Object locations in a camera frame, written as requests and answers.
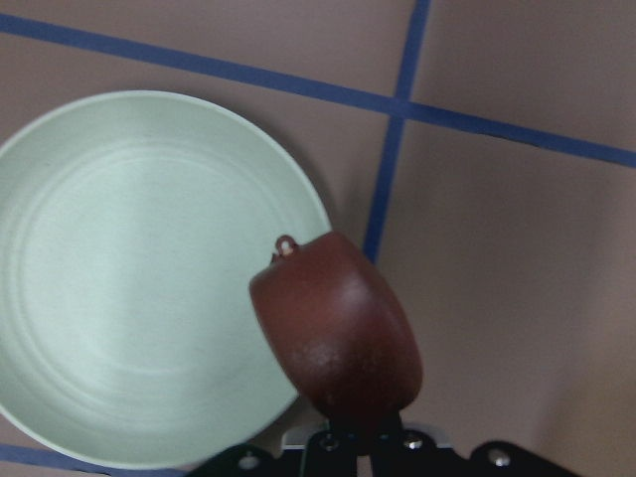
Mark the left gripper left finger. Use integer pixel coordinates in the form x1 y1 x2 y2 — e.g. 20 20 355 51
188 422 358 477

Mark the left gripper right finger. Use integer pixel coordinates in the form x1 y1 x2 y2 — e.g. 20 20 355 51
370 414 576 477

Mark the brown steamed bun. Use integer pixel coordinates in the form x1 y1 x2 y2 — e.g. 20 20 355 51
249 232 423 429

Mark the light green plate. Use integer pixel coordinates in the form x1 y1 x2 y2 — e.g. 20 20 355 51
1 91 330 469

